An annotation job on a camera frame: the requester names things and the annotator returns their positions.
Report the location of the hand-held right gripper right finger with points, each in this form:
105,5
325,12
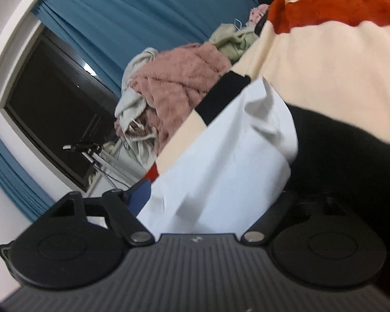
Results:
279,208

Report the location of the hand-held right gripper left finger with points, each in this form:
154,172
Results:
140,195

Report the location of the white garment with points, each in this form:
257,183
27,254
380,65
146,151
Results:
221,169

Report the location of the metal drying rack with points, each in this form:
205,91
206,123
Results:
86,149

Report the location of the grey-white garment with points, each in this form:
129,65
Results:
130,102

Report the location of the pink fluffy garment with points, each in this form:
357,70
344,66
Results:
182,78

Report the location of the blue curtain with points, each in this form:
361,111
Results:
13,175
133,13

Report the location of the dark window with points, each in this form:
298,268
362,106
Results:
45,104

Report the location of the cream red black blanket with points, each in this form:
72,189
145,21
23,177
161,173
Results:
328,68

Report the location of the olive green garment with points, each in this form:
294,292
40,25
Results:
234,40

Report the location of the small pink cloth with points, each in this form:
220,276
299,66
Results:
258,12

